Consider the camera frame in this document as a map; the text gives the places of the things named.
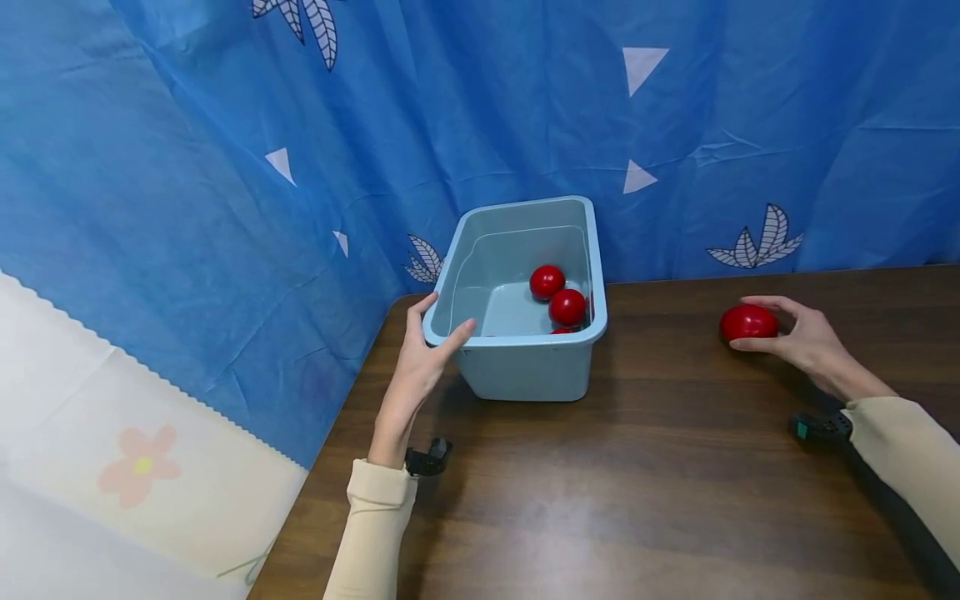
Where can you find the person's right hand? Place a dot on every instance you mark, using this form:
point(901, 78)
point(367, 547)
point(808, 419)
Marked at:
point(814, 343)

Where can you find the person's left hand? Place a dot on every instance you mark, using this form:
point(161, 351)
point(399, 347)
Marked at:
point(411, 379)

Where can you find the person's left thumb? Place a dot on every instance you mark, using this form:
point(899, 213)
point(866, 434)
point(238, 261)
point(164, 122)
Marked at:
point(456, 335)

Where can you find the person's left index finger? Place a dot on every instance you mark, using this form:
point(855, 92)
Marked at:
point(421, 312)

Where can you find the person's right thumb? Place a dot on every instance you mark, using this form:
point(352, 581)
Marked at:
point(757, 343)

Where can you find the person's right index finger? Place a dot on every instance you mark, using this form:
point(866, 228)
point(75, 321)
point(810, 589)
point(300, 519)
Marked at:
point(772, 303)

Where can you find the red ball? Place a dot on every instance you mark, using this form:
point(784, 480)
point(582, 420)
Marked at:
point(747, 322)
point(547, 282)
point(567, 307)

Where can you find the light blue plastic tub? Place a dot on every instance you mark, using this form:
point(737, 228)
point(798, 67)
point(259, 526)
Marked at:
point(525, 367)

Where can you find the person's right forearm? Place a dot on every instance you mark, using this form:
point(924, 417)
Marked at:
point(911, 462)

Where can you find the person's left forearm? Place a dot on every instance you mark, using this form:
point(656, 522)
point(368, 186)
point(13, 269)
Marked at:
point(371, 537)

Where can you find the black wrist band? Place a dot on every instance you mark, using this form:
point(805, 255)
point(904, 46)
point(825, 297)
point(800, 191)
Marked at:
point(823, 428)
point(428, 457)

